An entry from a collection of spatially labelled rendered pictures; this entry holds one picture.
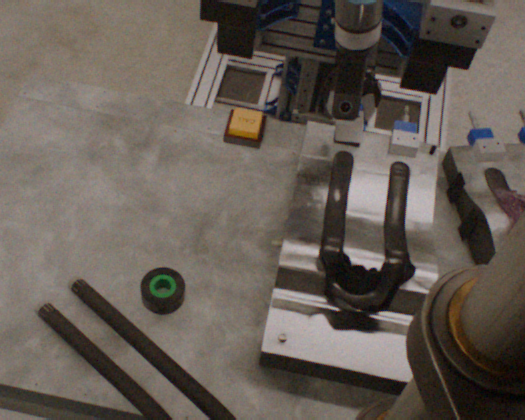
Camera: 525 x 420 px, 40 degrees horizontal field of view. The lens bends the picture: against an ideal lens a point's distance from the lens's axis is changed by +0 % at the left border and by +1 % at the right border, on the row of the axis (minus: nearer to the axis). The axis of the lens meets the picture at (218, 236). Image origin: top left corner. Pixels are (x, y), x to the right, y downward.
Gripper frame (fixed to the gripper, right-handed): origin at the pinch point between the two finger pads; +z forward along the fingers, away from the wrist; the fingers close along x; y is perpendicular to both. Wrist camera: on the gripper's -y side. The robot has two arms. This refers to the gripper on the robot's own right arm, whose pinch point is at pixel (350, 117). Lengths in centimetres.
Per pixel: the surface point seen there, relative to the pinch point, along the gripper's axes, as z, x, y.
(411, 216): 5.7, -13.4, -16.7
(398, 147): 4.6, -9.6, -2.6
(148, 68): 97, 84, 85
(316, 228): -1.1, 2.7, -25.1
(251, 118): 8.6, 20.7, 3.8
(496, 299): -74, -14, -66
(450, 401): -69, -12, -71
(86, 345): -3, 37, -53
